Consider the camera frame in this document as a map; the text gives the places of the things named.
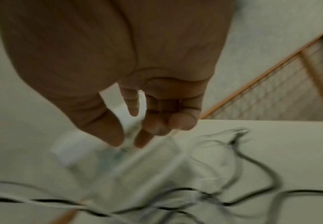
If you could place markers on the person's right hand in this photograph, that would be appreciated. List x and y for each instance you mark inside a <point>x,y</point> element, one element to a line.
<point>100,48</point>

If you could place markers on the clear plastic package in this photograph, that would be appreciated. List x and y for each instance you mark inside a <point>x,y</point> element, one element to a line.
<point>139,166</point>

